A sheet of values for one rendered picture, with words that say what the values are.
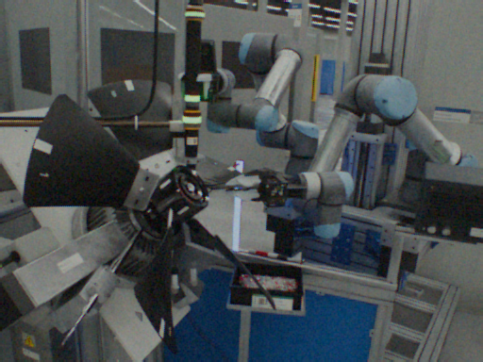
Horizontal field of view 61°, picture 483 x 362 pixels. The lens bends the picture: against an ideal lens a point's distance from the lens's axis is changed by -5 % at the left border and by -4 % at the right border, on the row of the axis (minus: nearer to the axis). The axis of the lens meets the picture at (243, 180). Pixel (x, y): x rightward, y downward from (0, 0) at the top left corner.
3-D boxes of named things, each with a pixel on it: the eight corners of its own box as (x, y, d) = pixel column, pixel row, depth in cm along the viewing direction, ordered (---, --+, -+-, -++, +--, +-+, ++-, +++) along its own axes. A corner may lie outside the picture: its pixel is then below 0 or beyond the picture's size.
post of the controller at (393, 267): (386, 283, 132) (395, 225, 127) (386, 278, 135) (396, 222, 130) (395, 285, 131) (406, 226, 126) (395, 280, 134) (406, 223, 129)
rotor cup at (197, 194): (122, 207, 95) (159, 178, 90) (145, 177, 108) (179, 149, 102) (166, 251, 99) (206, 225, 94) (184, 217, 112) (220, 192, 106)
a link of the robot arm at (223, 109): (234, 136, 127) (236, 99, 124) (201, 132, 131) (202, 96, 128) (244, 133, 134) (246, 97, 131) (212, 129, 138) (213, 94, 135)
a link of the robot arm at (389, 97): (452, 156, 153) (367, 65, 126) (488, 166, 140) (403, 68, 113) (436, 184, 153) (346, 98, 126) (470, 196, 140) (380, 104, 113)
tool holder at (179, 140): (170, 164, 103) (171, 123, 100) (168, 157, 109) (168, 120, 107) (207, 163, 105) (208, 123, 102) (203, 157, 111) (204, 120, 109)
